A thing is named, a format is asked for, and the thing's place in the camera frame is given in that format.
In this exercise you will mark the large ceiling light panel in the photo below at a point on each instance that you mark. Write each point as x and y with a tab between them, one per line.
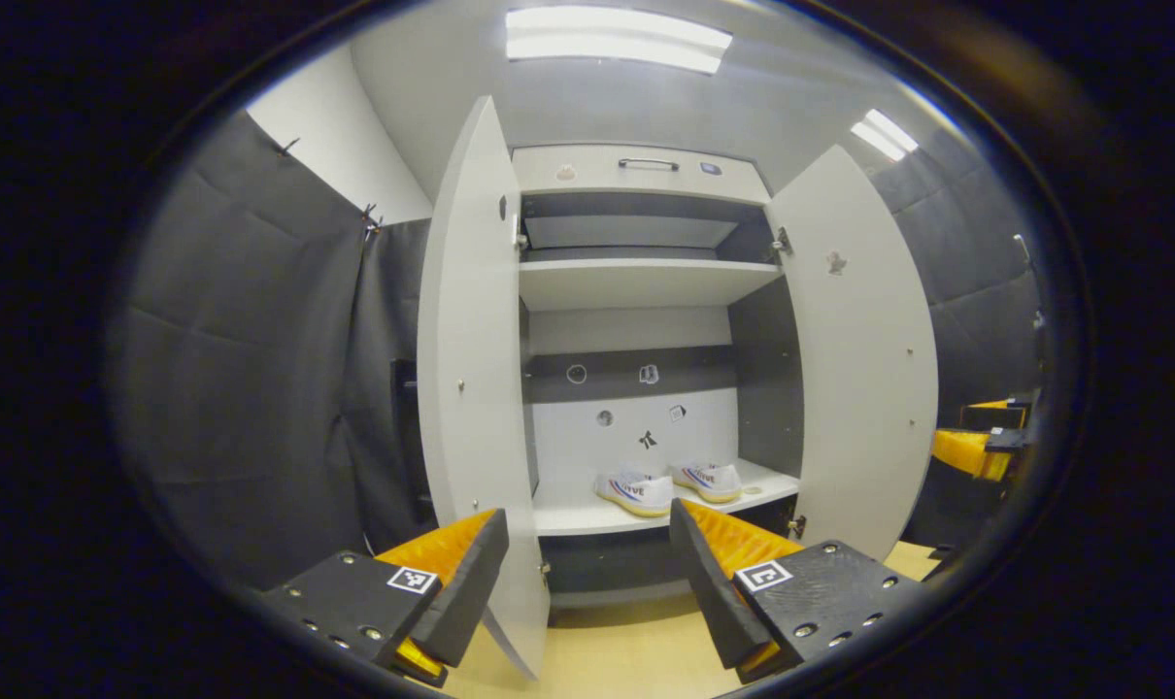
617	39

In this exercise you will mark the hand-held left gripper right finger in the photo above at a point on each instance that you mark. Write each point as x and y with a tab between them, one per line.
704	592

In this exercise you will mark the grey shoe cabinet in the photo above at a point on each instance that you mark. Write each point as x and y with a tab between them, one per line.
704	432

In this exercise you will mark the black cloth clip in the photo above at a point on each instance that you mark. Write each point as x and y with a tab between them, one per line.
370	219
287	146

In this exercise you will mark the small ceiling light panel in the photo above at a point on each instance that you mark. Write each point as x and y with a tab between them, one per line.
884	134

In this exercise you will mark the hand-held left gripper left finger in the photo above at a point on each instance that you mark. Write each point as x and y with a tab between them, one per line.
466	592

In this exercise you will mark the grey cabinet drawer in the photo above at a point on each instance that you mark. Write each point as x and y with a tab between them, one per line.
665	186

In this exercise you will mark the grey cabinet shelf board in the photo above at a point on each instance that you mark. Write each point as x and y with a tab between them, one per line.
568	515
636	283

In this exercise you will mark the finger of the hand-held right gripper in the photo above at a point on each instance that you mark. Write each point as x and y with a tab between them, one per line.
995	416
966	451

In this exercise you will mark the grey cabinet door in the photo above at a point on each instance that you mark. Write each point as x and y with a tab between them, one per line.
869	388
471	340

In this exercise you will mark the white striped shoe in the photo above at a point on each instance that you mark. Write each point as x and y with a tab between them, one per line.
636	493
714	482

